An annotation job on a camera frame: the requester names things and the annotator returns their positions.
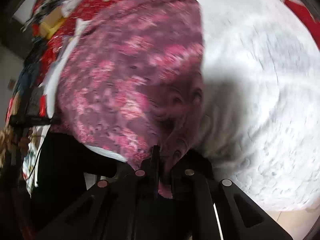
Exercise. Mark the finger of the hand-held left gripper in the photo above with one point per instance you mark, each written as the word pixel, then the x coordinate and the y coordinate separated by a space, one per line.
pixel 30 120

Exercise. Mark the white printed cloth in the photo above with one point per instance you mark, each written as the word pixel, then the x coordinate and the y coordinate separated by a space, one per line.
pixel 30 160

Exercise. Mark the purple floral garment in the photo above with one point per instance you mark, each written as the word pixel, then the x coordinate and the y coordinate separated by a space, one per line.
pixel 120 80

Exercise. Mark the yellow box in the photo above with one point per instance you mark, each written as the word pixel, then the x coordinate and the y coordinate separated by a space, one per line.
pixel 51 23

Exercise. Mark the person's black clothing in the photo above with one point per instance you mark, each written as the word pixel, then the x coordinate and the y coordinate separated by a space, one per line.
pixel 65 170

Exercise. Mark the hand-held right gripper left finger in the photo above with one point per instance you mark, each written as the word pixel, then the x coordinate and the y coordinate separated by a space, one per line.
pixel 153 170

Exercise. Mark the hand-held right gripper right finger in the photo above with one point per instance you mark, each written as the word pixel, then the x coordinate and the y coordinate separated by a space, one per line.
pixel 180 180

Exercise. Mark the dark blue cloth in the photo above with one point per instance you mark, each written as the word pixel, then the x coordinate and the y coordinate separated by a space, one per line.
pixel 26 80

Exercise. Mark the white fleece blanket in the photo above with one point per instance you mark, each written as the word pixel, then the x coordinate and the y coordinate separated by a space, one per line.
pixel 255 92

